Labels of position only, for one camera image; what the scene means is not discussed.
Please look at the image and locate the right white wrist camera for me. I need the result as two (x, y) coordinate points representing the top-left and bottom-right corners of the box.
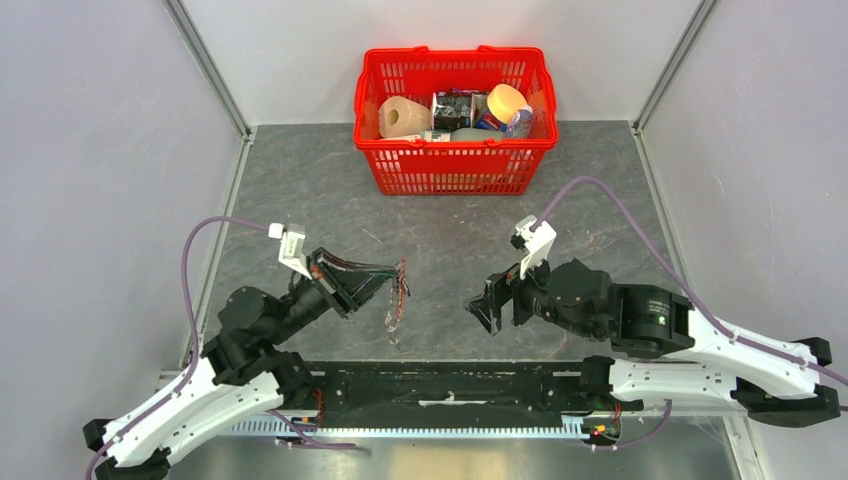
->
(510, 215), (557, 280)

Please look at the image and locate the toilet paper roll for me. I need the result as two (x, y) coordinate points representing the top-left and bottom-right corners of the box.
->
(378, 96), (432, 138)

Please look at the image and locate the orange sponge disc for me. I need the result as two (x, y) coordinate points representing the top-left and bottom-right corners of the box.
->
(486, 83), (527, 124)

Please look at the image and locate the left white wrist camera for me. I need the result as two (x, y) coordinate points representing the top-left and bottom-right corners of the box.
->
(268, 223), (311, 279)

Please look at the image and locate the clear plastic bottle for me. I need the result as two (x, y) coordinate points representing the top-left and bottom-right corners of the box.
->
(504, 105), (534, 139)

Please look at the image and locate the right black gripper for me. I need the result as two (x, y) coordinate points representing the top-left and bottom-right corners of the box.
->
(462, 242), (602, 341)

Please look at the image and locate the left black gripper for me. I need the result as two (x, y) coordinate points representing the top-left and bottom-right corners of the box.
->
(268, 245), (400, 344)

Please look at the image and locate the white toothed cable strip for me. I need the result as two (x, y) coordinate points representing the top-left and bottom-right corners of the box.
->
(222, 414), (590, 440)

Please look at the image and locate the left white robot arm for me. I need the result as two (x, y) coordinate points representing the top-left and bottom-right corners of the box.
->
(84, 248), (408, 479)

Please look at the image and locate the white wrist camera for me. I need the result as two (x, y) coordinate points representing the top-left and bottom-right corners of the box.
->
(268, 223), (311, 279)
(510, 215), (557, 280)

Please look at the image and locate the dark snack packet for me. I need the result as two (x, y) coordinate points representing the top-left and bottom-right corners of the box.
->
(431, 92), (473, 131)

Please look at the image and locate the red plastic shopping basket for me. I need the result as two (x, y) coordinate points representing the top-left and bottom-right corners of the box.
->
(353, 46), (558, 195)

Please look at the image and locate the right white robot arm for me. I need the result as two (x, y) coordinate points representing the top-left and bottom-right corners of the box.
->
(464, 259), (841, 428)

